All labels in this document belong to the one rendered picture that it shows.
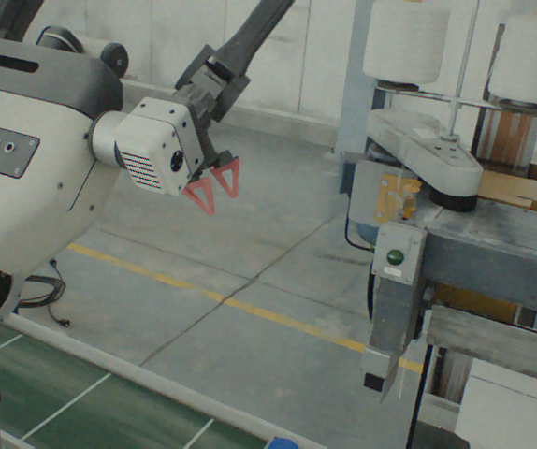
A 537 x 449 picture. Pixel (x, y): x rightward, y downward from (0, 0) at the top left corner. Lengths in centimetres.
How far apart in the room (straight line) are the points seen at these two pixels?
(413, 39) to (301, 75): 554
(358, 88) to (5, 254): 528
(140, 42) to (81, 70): 688
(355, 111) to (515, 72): 492
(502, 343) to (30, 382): 154
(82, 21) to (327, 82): 337
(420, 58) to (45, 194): 79
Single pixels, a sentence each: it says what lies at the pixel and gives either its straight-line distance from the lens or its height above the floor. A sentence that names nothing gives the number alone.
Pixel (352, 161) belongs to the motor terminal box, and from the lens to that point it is 158.
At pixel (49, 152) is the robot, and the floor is 143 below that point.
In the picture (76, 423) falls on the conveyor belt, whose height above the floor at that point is 38.
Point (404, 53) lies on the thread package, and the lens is 136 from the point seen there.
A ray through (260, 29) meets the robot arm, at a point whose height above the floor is 163.
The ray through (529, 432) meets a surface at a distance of 147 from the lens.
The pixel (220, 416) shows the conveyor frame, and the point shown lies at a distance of 212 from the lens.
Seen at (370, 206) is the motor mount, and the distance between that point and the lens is 157.
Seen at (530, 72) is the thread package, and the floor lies 159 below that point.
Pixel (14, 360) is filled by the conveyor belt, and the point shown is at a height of 38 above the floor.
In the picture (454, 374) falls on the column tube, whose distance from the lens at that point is 182.
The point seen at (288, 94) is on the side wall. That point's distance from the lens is 695.
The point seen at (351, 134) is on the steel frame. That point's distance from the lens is 624.
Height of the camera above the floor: 173
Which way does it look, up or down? 22 degrees down
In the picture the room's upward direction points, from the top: 6 degrees clockwise
